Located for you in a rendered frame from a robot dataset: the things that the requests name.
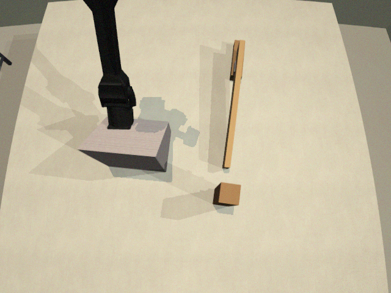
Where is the long tan wooden rail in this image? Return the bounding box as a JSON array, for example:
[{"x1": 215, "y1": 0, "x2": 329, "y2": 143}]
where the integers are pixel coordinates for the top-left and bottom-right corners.
[{"x1": 222, "y1": 40, "x2": 245, "y2": 169}]

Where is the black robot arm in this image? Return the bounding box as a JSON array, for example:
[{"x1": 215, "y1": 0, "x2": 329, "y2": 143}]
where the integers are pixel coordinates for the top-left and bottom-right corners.
[{"x1": 83, "y1": 0, "x2": 136, "y2": 129}]

